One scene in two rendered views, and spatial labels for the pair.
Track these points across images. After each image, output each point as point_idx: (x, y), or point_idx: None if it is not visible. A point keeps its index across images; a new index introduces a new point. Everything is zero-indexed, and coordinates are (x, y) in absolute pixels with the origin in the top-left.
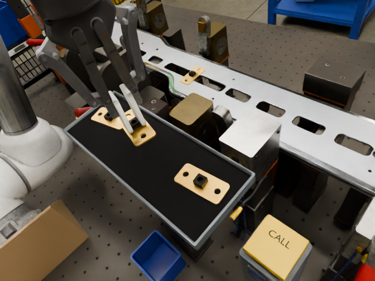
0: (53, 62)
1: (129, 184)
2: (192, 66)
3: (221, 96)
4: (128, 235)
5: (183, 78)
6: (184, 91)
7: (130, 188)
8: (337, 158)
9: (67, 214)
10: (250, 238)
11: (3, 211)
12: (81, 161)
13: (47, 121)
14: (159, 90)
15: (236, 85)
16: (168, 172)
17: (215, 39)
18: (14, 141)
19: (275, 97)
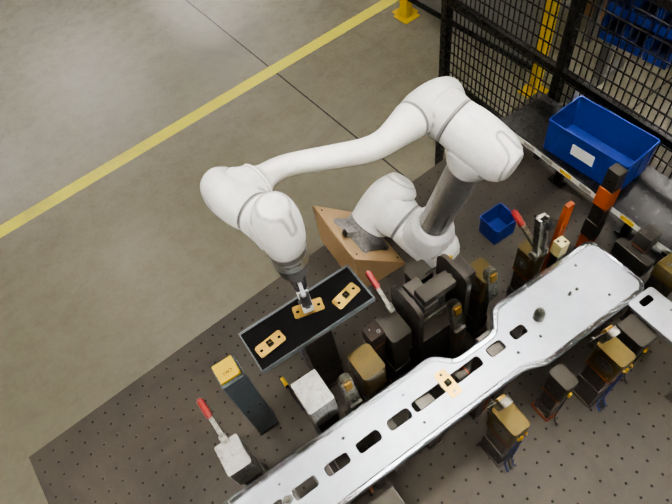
0: None
1: (286, 306)
2: (465, 386)
3: (403, 403)
4: (351, 324)
5: (445, 372)
6: (424, 371)
7: (281, 306)
8: (298, 468)
9: (373, 272)
10: (232, 359)
11: (365, 225)
12: None
13: (445, 242)
14: (400, 338)
15: (413, 422)
16: (285, 328)
17: (495, 417)
18: (413, 221)
19: (380, 452)
